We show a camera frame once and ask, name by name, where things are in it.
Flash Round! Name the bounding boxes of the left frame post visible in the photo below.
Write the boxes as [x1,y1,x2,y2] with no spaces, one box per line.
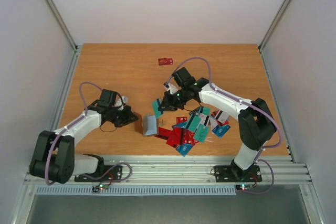
[29,0,79,51]

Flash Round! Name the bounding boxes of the small red card top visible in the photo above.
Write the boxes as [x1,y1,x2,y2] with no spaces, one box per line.
[176,116,188,124]

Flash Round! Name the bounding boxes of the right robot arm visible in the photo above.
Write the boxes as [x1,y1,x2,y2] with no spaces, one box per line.
[159,67,279,180]

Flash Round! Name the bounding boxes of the circuit board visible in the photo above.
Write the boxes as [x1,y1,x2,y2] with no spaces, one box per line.
[236,184,254,191]
[91,184,109,194]

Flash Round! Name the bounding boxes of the aluminium frame rails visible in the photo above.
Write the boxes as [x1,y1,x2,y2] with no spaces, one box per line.
[24,155,313,185]

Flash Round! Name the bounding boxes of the frame post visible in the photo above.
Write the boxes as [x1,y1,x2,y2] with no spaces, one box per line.
[29,0,79,51]
[257,0,308,51]

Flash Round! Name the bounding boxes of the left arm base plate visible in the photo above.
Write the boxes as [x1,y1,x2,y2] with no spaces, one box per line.
[74,165,122,183]

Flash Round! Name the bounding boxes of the right frame post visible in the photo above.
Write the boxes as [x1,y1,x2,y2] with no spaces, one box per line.
[257,0,308,51]

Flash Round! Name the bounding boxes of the left circuit board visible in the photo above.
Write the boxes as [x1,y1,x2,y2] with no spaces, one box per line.
[91,184,109,194]

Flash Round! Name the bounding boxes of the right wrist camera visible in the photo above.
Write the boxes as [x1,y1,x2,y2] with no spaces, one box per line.
[163,82,178,94]

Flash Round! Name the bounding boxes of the lone red card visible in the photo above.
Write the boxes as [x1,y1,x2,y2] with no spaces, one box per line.
[158,58,173,66]

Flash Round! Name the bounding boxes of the red VIP card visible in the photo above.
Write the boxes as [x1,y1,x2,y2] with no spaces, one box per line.
[182,130,198,145]

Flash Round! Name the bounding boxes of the teal card with stripe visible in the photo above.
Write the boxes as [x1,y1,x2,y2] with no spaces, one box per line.
[152,98,164,119]

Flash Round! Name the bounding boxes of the brown leather card holder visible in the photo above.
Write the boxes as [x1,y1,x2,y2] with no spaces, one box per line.
[134,114,163,137]

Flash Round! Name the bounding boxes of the blue card bottom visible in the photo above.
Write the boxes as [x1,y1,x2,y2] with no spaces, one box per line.
[176,144,194,157]

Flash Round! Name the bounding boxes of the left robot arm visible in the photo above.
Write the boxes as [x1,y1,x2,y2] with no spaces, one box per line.
[29,89,138,185]

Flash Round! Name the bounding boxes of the red card left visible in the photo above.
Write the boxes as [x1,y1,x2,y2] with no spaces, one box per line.
[166,127,184,148]

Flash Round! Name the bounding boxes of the blue card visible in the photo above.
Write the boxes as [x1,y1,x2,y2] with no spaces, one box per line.
[172,121,187,129]
[176,144,194,157]
[212,124,230,138]

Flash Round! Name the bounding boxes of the right circuit board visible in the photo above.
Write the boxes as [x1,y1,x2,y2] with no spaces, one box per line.
[236,184,254,191]

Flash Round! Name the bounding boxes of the blue card centre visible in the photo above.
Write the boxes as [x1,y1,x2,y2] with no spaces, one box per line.
[172,121,187,129]

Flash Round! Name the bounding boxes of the white card with stripe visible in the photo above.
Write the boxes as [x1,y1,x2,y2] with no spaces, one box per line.
[215,110,229,126]

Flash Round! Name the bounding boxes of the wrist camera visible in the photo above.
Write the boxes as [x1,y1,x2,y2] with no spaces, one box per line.
[114,96,128,110]
[163,82,178,94]

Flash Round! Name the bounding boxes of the blue card right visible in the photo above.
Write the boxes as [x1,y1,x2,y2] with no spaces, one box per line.
[212,124,230,138]

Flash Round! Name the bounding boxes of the grey slotted cable duct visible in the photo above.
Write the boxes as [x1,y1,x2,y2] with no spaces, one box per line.
[35,185,236,196]

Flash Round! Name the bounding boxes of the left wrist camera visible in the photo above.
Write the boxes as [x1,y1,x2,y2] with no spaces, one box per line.
[114,96,128,110]

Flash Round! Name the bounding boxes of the dark red striped card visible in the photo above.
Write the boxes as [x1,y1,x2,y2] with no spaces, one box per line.
[155,127,173,141]

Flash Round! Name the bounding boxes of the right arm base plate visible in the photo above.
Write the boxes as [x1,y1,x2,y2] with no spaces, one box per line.
[214,165,262,183]

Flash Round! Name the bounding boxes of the teal card bottom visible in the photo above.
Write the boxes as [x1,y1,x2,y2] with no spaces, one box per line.
[185,116,201,132]

